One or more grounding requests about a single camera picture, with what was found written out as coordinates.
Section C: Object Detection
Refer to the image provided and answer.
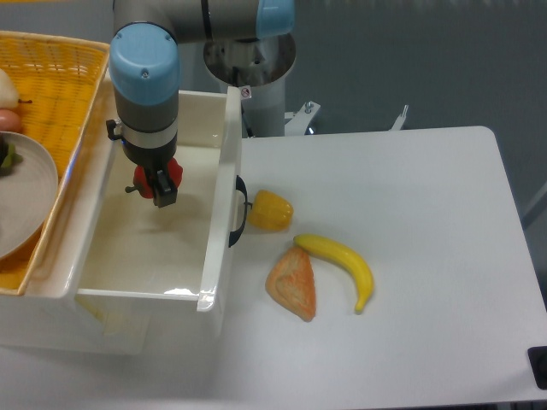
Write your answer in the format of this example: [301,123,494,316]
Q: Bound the yellow bell pepper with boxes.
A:
[244,190,294,231]

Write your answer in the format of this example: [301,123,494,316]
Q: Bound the white pear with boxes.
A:
[0,69,32,108]

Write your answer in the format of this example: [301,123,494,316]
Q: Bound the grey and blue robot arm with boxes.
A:
[106,1,295,208]

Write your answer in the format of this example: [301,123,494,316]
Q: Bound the dark grapes bunch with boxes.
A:
[0,133,23,177]

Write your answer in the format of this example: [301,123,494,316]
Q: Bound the yellow woven basket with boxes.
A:
[1,31,109,296]

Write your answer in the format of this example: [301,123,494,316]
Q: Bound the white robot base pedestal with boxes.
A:
[203,34,297,138]

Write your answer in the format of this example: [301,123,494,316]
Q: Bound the white drawer cabinet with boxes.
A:
[0,67,150,356]

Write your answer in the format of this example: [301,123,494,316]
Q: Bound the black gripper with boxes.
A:
[106,119,178,208]

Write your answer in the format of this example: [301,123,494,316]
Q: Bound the triangular toast slice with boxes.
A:
[265,247,316,322]

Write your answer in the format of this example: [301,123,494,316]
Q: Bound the black corner device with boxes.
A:
[527,346,547,390]

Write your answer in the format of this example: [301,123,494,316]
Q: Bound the red bell pepper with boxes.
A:
[125,158,184,199]

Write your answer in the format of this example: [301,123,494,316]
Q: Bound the pink sausage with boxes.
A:
[0,108,22,132]

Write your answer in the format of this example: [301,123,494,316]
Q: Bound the white metal bracket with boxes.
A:
[390,104,409,132]

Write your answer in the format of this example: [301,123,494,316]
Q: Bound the grey plate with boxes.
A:
[1,132,58,258]

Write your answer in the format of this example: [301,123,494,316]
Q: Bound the open upper white drawer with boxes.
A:
[77,88,243,337]

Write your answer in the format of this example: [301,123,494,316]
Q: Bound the black drawer handle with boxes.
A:
[228,175,249,248]

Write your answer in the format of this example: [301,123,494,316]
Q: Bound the yellow banana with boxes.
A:
[293,233,375,314]

